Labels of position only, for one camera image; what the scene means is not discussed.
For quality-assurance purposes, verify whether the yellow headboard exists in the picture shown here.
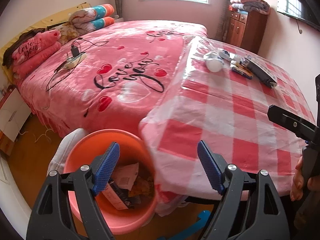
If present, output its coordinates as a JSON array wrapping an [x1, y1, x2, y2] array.
[[1, 2, 91, 84]]

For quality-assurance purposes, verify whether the orange plastic trash bin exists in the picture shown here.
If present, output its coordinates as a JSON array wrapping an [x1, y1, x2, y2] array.
[[63, 129, 157, 235]]

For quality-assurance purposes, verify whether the white power strip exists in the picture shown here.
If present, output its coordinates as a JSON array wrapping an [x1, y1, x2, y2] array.
[[62, 53, 87, 69]]

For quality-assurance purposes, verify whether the wooden dresser cabinet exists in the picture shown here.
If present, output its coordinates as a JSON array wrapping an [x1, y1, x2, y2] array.
[[226, 11, 268, 54]]

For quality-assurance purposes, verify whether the right grey curtain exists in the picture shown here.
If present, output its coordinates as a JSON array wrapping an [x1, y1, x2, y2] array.
[[214, 0, 229, 41]]

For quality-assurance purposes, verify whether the blue stool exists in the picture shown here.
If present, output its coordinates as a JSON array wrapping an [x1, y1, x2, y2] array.
[[168, 210, 211, 240]]

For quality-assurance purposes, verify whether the trash in bin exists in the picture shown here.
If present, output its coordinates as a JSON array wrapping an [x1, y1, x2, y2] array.
[[102, 163, 154, 210]]

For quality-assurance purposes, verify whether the pink love you bedspread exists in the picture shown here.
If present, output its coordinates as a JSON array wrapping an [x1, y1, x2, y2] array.
[[17, 20, 207, 137]]

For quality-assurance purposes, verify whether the floral pillow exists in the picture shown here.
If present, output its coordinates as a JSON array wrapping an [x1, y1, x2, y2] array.
[[48, 22, 80, 45]]

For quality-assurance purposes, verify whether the white plastic bottle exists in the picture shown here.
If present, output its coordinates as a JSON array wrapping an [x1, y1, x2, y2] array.
[[203, 51, 224, 73]]

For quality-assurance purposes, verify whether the yellow vinda tissue pack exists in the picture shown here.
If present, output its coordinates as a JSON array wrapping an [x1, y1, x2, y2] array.
[[230, 60, 253, 80]]

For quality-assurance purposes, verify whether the rolled colourful quilt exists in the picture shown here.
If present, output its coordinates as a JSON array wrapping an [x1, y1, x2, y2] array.
[[68, 4, 114, 24], [73, 17, 114, 35]]

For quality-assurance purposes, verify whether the rolled colourful quilt upper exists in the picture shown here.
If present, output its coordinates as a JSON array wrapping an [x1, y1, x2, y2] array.
[[68, 4, 114, 24]]

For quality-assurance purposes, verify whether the folded blanket on cabinet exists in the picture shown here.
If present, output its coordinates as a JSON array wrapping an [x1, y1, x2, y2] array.
[[230, 0, 271, 15]]

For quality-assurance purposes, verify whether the black silver foil bag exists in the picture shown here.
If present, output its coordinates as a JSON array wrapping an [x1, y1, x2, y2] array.
[[245, 56, 277, 88]]

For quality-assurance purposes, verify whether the cardboard box on floor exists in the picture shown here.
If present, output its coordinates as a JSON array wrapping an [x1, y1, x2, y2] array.
[[1, 86, 31, 156]]

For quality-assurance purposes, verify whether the person right hand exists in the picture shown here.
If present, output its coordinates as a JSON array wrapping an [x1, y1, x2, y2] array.
[[290, 157, 320, 201]]

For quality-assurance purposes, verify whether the blue white wrapper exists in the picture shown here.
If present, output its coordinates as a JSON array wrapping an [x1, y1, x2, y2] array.
[[218, 49, 234, 62]]

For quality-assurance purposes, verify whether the rolled colourful quilt lower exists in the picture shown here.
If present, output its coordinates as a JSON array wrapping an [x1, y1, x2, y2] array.
[[73, 17, 114, 35]]

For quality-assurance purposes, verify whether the red white checkered tablecloth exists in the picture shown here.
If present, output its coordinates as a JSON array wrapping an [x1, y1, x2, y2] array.
[[139, 36, 313, 216]]

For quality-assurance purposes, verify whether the white bin liner bag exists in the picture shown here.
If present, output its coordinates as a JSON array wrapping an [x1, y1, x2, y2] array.
[[47, 128, 89, 175]]

